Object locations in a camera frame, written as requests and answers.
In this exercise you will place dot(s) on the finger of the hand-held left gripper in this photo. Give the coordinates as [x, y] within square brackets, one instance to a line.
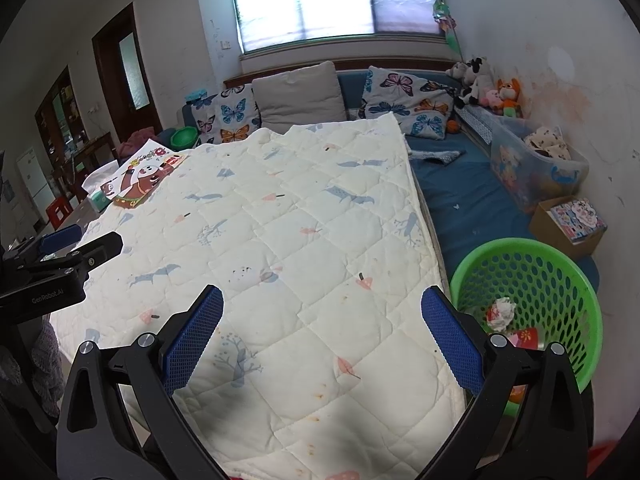
[100, 252]
[60, 239]

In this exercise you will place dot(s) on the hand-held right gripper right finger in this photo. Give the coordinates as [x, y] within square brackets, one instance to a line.
[452, 345]

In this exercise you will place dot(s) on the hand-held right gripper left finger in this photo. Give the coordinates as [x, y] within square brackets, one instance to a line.
[194, 340]

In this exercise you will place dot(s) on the white paper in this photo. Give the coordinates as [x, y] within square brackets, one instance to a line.
[501, 312]

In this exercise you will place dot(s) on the red printed paper cup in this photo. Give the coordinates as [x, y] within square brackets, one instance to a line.
[529, 338]

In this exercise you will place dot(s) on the green plastic basket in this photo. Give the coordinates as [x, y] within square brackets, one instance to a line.
[550, 280]

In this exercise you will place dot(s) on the person's left forearm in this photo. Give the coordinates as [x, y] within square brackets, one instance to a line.
[47, 360]

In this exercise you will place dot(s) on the small red plastic stool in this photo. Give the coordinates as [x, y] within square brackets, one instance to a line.
[59, 211]

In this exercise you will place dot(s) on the green tissue pack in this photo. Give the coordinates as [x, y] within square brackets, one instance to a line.
[100, 195]

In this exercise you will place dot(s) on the white refrigerator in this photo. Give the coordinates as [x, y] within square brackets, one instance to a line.
[32, 180]

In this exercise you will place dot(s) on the cartoon bear printed bag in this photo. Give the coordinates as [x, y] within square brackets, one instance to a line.
[142, 175]

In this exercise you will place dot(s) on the maroon cloth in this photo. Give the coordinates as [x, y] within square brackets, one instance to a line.
[135, 142]

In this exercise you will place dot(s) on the wooden cabinet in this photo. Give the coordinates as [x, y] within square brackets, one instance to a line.
[60, 110]

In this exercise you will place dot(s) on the green plastic bowl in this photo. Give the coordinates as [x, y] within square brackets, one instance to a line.
[184, 137]

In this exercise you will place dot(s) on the blue sofa bed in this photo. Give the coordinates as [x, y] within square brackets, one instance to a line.
[470, 200]

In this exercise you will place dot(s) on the cardboard box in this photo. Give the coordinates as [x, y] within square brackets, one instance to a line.
[555, 240]

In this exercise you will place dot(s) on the white quilted blanket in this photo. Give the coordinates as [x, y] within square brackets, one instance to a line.
[300, 220]

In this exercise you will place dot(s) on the brown wooden door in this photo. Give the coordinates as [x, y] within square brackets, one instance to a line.
[127, 75]

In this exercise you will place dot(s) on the colourful picture book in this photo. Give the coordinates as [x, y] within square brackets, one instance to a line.
[577, 217]

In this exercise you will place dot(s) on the clear storage bin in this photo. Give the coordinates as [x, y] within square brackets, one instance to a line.
[525, 180]

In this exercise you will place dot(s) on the butterfly print pillow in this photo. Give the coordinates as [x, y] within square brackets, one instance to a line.
[405, 87]
[425, 125]
[227, 115]

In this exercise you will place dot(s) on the grey cloth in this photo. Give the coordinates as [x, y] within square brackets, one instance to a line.
[440, 156]

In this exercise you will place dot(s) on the orange ball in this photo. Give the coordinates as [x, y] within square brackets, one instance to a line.
[452, 126]

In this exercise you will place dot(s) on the patterned folded mat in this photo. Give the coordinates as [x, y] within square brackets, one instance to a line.
[477, 125]

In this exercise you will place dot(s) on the pink plush toy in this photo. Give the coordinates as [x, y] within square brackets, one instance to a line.
[492, 100]

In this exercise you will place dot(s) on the grey pillow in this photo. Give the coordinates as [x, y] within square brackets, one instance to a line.
[300, 97]

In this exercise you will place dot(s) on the orange fox plush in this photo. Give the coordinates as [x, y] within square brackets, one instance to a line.
[509, 96]

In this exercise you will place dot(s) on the black white cow plush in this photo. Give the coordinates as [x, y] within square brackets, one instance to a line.
[477, 80]

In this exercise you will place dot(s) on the grey plush toy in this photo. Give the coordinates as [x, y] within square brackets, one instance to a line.
[456, 71]

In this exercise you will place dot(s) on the colourful pinwheel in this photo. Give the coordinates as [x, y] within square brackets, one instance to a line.
[446, 25]

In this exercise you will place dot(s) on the window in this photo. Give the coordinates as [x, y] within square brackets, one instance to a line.
[330, 0]

